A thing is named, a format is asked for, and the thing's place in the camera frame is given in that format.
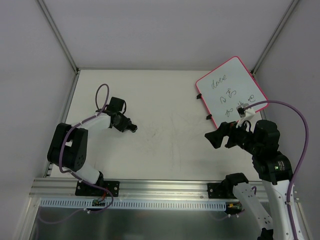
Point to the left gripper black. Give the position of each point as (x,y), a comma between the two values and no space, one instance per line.
(127,124)

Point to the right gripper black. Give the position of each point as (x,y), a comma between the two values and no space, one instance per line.
(230,136)

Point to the pink framed whiteboard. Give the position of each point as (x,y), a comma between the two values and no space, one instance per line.
(227,87)

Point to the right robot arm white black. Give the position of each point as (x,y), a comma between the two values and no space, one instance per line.
(274,170)

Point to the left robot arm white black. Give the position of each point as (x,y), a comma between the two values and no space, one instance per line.
(68,148)

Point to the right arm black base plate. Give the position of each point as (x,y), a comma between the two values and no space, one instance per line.
(219,191)

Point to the white slotted cable duct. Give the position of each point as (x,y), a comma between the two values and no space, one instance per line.
(132,204)

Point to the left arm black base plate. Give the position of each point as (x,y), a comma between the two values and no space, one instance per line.
(85,190)

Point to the right aluminium corner post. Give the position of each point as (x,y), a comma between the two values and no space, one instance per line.
(275,35)

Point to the aluminium corner post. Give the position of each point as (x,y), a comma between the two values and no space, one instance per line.
(275,35)
(57,34)

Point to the aluminium mounting rail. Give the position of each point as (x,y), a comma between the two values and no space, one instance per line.
(129,189)

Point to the left aluminium corner post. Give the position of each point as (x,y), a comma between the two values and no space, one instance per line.
(57,34)

